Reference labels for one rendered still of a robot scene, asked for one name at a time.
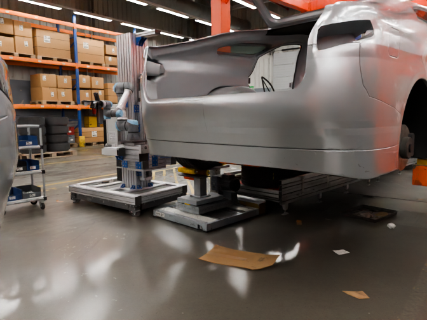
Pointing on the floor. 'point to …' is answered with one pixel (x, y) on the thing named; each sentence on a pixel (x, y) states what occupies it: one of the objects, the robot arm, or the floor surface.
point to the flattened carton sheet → (239, 258)
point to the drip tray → (379, 214)
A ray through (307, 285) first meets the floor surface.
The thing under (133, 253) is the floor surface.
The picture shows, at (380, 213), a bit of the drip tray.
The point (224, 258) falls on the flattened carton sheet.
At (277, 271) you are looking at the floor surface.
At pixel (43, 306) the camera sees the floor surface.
